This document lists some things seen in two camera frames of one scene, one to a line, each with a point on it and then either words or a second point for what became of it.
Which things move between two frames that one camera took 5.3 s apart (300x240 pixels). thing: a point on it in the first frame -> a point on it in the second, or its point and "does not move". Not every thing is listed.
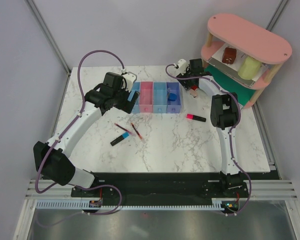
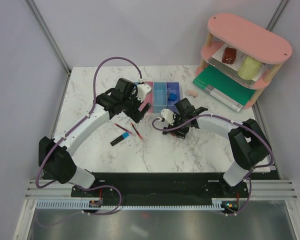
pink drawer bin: x=146 y=94 does not move
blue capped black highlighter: x=123 y=136 does not move
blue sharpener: x=172 y=97 does not move
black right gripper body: x=188 y=82 -> x=184 y=129
